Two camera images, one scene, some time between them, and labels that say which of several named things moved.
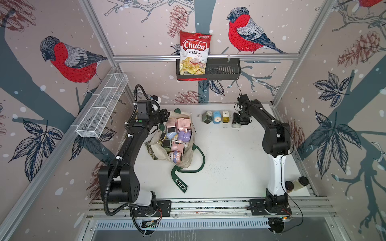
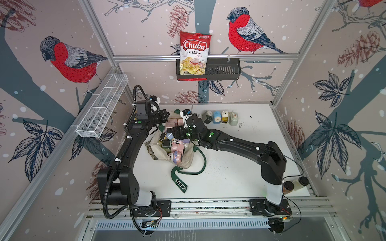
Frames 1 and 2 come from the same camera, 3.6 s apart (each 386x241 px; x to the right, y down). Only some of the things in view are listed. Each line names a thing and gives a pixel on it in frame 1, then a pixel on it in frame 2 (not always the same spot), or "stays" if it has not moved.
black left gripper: [164, 116] stays
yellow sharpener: [225, 119] stays
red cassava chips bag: [194, 48] stays
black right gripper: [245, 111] → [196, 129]
